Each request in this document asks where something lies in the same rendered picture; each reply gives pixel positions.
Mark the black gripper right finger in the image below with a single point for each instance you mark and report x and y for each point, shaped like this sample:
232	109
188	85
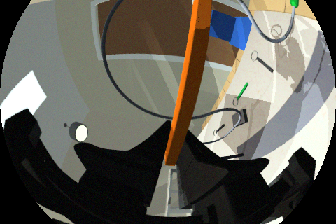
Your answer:
200	171

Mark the orange handle with grey loop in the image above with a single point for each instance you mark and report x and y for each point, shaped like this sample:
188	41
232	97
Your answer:
191	78

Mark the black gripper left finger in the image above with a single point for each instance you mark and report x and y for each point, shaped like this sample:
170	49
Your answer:
138	167

